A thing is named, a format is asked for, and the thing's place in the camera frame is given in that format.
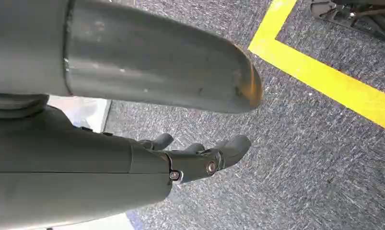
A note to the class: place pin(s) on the black robot foot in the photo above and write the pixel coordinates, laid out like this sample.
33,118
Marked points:
354,16

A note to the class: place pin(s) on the yellow floor tape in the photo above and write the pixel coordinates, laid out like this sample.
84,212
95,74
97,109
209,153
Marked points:
322,76

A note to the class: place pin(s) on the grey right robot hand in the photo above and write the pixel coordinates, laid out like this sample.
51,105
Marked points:
122,63

